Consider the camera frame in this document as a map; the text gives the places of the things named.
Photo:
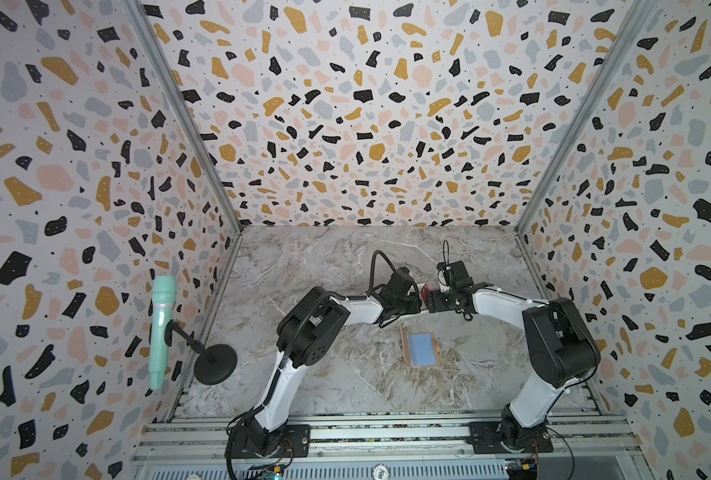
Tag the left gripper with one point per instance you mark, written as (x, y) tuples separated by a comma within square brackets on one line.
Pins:
[(418, 304)]

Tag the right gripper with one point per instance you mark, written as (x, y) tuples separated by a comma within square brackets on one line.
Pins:
[(435, 299)]

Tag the tan leather card holder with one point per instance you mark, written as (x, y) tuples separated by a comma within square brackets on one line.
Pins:
[(420, 350)]

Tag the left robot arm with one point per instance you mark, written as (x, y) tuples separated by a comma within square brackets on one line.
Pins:
[(304, 337)]

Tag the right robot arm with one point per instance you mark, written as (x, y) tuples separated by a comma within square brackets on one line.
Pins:
[(561, 350)]

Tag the red card stack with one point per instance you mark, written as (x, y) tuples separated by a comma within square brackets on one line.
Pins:
[(428, 288)]

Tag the mint green microphone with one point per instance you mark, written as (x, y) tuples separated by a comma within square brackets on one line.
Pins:
[(163, 298)]

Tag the aluminium mounting rail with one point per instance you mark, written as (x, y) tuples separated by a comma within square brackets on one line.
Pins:
[(577, 445)]

